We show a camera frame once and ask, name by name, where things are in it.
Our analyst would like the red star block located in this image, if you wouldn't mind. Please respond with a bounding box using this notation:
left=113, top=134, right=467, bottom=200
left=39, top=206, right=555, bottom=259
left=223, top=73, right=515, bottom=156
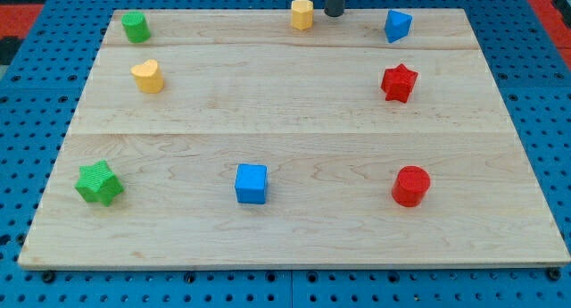
left=380, top=63, right=418, bottom=104

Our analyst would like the green star block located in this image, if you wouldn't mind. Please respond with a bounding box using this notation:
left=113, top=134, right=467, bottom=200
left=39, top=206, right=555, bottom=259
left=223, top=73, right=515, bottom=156
left=75, top=160, right=124, bottom=206

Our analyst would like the blue cube block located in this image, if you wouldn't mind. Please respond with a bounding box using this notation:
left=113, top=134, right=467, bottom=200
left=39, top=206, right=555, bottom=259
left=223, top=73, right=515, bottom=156
left=235, top=163, right=268, bottom=204

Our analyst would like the light wooden board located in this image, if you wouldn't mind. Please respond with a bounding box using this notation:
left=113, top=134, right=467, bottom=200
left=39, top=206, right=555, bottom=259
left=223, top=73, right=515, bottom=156
left=18, top=9, right=570, bottom=271

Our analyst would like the red cylinder block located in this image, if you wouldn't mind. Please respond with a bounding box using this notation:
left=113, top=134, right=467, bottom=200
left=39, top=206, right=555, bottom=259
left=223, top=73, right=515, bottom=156
left=392, top=165, right=431, bottom=207

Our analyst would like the yellow hexagon block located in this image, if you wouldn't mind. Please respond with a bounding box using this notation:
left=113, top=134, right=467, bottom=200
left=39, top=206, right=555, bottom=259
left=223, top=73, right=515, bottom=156
left=290, top=0, right=314, bottom=30

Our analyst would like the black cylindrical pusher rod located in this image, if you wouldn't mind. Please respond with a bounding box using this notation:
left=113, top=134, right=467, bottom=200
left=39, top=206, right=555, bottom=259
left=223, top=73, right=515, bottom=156
left=324, top=0, right=345, bottom=17

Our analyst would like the yellow heart block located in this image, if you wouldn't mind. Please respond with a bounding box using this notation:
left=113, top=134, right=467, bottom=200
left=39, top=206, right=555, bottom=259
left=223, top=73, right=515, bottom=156
left=130, top=59, right=164, bottom=94

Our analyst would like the blue triangle block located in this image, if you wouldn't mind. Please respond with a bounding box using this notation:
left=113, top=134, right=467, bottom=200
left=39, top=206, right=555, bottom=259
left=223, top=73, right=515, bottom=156
left=385, top=10, right=413, bottom=43

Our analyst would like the green cylinder block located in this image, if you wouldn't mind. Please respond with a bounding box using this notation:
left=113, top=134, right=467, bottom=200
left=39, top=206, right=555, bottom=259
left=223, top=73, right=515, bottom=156
left=121, top=11, right=151, bottom=43

